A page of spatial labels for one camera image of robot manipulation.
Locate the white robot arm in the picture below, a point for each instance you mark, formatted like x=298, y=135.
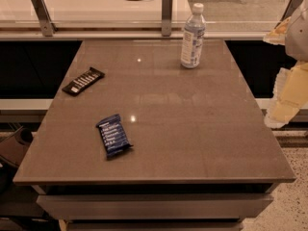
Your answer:
x=296, y=40

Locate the blue rxbar blueberry bar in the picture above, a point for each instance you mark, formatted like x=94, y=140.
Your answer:
x=113, y=135

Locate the metal bracket post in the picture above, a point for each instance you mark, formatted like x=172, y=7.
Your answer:
x=293, y=6
x=47, y=27
x=166, y=17

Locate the left metal bracket post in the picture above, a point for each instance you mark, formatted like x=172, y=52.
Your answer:
x=47, y=27

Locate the middle metal bracket post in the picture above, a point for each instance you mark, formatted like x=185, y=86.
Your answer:
x=166, y=17

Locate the black snack bar wrapper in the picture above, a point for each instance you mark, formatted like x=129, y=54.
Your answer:
x=84, y=81

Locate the blue plastic water bottle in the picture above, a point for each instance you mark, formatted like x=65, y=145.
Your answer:
x=193, y=35

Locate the right metal bracket post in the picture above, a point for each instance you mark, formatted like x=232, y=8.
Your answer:
x=293, y=6

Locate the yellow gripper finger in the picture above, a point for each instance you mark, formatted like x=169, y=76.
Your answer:
x=277, y=35
x=290, y=94

